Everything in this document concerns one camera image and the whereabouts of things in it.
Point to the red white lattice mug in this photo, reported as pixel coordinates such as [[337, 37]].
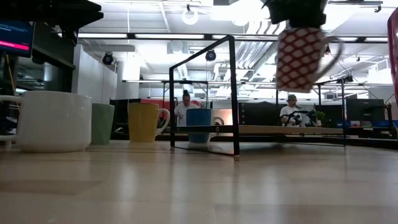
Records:
[[298, 60]]

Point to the person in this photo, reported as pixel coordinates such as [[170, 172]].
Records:
[[183, 112], [289, 112]]

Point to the blue screen monitor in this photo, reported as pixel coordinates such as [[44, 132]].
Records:
[[15, 37]]

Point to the white mug with black lettering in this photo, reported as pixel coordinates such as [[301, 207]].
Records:
[[53, 121]]

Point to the blue mug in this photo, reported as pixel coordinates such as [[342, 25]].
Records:
[[199, 116]]

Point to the black background monitor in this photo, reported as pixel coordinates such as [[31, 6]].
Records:
[[365, 110]]

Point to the green mug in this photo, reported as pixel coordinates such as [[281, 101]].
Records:
[[104, 124]]

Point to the blue storage bin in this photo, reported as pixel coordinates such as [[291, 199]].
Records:
[[382, 124]]

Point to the black ceiling spotlight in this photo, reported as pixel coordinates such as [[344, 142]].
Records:
[[210, 55], [107, 58]]

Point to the black table frame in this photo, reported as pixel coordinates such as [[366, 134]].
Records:
[[373, 141]]

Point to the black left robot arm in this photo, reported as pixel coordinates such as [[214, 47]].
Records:
[[46, 12]]

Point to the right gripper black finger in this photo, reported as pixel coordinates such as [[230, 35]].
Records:
[[306, 23]]

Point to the yellow mug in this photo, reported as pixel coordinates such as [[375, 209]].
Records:
[[143, 123]]

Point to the background black robot arm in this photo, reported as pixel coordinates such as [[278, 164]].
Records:
[[295, 119]]

